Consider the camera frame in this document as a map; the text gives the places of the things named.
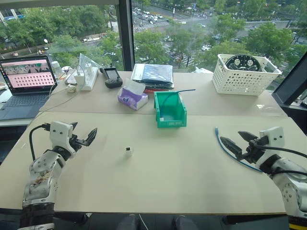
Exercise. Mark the dark blue laptop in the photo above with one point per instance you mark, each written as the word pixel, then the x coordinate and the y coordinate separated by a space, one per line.
pixel 26 95

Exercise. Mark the red flat item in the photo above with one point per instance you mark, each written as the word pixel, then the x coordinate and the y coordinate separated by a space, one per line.
pixel 149 90

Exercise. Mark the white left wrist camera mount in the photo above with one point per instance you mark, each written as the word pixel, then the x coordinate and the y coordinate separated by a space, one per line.
pixel 60 133

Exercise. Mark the stack of blue bagged items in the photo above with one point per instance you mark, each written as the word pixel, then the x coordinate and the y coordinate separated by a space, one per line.
pixel 156 74

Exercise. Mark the purple tissue pack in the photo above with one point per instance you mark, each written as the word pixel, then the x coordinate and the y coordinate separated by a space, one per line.
pixel 132 97

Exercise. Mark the green plastic bin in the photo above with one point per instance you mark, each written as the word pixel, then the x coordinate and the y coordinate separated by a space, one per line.
pixel 171 123

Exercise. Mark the white power strip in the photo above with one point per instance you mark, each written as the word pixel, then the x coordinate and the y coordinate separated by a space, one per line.
pixel 90 81

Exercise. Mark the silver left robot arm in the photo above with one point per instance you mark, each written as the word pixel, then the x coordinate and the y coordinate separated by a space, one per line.
pixel 40 177

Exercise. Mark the black monitor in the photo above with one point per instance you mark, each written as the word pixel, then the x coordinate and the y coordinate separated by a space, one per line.
pixel 292 83

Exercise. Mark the black handheld controller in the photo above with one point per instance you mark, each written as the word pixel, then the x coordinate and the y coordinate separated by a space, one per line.
pixel 111 77

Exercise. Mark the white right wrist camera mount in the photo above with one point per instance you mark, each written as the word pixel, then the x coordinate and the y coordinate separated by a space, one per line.
pixel 273 137

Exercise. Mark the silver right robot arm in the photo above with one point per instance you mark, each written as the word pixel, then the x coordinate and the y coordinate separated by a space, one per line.
pixel 287 182

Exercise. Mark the white perforated plastic basket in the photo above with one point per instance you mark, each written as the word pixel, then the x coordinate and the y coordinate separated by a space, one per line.
pixel 239 81

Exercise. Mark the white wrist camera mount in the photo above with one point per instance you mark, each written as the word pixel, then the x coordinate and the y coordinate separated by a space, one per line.
pixel 273 137
pixel 60 133

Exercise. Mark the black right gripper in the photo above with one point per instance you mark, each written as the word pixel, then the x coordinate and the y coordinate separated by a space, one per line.
pixel 254 151

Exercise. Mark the dark window frame pillar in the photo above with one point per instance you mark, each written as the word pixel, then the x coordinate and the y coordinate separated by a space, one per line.
pixel 126 36

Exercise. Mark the clear plastic bottle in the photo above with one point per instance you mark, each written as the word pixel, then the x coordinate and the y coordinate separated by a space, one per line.
pixel 56 70

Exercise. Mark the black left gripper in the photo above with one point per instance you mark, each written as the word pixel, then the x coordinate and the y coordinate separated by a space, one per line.
pixel 77 142

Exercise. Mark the black round device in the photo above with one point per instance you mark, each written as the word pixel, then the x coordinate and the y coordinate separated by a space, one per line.
pixel 242 62

